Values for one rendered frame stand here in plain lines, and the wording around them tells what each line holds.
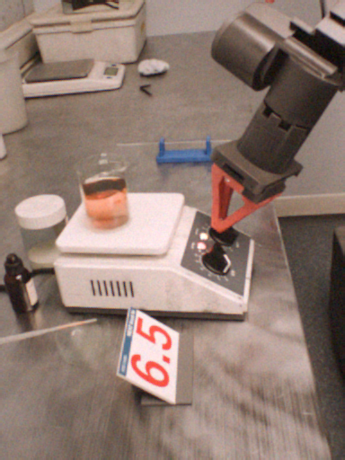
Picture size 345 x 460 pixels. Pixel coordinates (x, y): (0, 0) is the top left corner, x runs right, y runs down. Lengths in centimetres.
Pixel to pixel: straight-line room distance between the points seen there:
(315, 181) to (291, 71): 174
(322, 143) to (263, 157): 165
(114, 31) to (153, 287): 117
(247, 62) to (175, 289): 23
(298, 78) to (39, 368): 37
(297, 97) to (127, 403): 32
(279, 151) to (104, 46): 116
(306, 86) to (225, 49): 9
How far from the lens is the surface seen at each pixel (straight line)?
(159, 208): 61
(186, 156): 94
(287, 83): 53
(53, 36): 168
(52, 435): 51
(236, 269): 59
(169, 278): 55
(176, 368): 53
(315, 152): 220
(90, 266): 57
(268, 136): 54
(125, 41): 165
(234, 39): 56
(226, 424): 49
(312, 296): 186
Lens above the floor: 112
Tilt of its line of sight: 30 degrees down
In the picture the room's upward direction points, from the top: 6 degrees counter-clockwise
